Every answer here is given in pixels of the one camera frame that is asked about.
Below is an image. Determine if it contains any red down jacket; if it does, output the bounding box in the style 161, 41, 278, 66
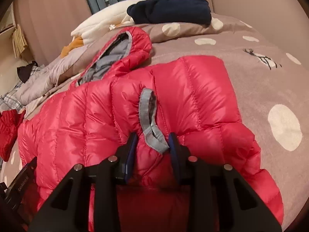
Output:
17, 26, 284, 232

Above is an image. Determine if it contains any beige tassel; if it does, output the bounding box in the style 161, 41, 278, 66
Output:
12, 24, 28, 58

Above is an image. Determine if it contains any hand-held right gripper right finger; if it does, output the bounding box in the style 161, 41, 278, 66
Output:
168, 132, 283, 232

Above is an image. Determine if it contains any brown polka dot blanket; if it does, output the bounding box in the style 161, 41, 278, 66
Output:
0, 13, 307, 232

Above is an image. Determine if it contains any navy blue garment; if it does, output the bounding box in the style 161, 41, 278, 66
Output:
127, 0, 212, 26

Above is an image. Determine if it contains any red knit sweater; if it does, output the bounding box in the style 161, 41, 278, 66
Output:
0, 109, 26, 162

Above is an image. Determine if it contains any white fleece garment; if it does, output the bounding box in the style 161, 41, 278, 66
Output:
71, 0, 150, 45

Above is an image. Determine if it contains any dark cloth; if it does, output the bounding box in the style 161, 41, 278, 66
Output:
16, 61, 39, 83

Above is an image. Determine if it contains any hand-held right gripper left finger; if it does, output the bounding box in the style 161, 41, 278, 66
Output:
28, 132, 138, 232

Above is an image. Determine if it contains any mustard yellow garment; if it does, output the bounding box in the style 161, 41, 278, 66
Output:
60, 37, 84, 58

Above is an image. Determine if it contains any plaid shirt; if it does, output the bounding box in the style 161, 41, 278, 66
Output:
0, 81, 27, 113

